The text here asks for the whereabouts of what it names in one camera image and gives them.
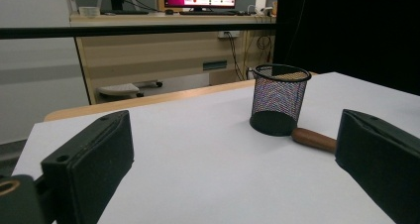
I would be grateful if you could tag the white table mat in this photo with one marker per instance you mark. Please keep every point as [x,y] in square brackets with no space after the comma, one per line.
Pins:
[198,158]

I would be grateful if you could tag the black curtain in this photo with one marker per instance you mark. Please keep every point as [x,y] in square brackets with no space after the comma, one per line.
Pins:
[346,29]

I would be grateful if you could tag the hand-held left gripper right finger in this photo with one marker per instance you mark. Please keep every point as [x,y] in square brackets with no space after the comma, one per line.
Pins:
[383,161]

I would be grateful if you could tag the white wall socket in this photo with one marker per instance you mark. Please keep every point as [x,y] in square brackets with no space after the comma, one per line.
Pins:
[228,34]

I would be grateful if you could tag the wooden hairbrush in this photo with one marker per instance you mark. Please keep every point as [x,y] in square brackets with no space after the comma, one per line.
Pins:
[313,140]

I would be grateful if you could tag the light wooden office desk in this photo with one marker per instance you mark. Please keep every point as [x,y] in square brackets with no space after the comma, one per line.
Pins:
[148,55]

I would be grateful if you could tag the black computer mouse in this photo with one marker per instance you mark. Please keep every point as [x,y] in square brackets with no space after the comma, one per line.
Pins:
[169,12]

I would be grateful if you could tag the black mesh pen holder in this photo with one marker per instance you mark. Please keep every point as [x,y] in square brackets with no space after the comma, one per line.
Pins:
[275,100]

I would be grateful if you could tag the grey desk label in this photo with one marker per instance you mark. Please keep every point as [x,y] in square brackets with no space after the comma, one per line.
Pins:
[214,65]

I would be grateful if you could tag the black keyboard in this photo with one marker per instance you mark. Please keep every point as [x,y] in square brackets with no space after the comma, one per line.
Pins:
[208,13]
[127,12]

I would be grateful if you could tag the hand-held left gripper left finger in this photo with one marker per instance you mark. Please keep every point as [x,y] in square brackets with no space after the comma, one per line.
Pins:
[89,164]

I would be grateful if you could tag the light wooden table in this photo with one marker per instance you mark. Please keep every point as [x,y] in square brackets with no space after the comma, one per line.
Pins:
[148,100]

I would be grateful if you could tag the white office chair base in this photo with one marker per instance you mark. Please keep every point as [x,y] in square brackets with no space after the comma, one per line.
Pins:
[119,89]

